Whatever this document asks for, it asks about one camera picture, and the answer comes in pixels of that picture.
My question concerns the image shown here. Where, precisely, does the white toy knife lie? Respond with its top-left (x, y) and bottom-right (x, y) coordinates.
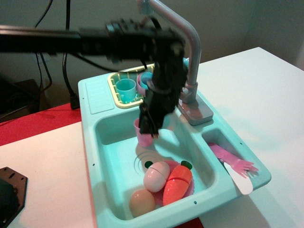
top-left (224, 163), bottom-right (253, 195)

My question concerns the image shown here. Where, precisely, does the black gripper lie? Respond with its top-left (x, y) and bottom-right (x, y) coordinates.
top-left (139, 80), bottom-right (184, 139)

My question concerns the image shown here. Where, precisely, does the black metal base plate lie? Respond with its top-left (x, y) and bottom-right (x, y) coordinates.
top-left (0, 167), bottom-right (28, 228)

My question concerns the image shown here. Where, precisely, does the pink toy plate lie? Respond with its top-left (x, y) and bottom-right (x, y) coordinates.
top-left (152, 161), bottom-right (195, 206)

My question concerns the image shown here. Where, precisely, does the black power cable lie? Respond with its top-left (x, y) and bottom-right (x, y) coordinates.
top-left (0, 0), bottom-right (152, 121)

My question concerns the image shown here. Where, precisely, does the lilac cup in rack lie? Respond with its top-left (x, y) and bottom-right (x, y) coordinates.
top-left (136, 73), bottom-right (148, 96)

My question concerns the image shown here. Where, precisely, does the brown toy egg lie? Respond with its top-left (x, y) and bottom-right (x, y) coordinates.
top-left (129, 189), bottom-right (156, 217)

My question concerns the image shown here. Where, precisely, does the yellow dish rack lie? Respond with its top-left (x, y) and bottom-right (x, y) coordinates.
top-left (107, 64), bottom-right (154, 109)

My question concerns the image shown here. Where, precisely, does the teal cup in rack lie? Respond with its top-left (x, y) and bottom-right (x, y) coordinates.
top-left (115, 78), bottom-right (136, 103)

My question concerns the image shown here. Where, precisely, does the teal toy sink unit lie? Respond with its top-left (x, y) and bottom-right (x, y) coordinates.
top-left (78, 73), bottom-right (271, 228)

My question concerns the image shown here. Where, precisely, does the red cloth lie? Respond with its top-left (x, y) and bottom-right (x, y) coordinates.
top-left (0, 104), bottom-right (81, 146)

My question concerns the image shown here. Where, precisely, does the pink toy fork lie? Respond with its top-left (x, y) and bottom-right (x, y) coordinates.
top-left (208, 142), bottom-right (259, 178)

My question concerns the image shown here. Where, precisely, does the white wall outlet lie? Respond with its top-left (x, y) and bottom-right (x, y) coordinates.
top-left (33, 53), bottom-right (50, 64)

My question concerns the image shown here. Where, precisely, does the white toy egg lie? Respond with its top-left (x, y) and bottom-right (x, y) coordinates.
top-left (143, 161), bottom-right (170, 192)

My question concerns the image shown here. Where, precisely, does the orange toy carrot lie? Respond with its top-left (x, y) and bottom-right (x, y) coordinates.
top-left (162, 161), bottom-right (192, 206)

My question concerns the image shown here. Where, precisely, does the teal spoon behind faucet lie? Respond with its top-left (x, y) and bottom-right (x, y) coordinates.
top-left (182, 57), bottom-right (189, 72)

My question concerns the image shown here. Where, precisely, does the blue cup inside lilac cup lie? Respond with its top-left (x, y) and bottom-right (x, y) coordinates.
top-left (140, 72), bottom-right (152, 90)

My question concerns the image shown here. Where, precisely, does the pink plastic cup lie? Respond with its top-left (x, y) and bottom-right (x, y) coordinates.
top-left (133, 118), bottom-right (153, 147)

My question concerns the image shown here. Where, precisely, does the grey toy faucet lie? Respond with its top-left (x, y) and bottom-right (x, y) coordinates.
top-left (137, 0), bottom-right (213, 125)

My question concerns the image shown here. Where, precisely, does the dark box in background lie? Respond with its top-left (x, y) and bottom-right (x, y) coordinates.
top-left (0, 78), bottom-right (41, 122)

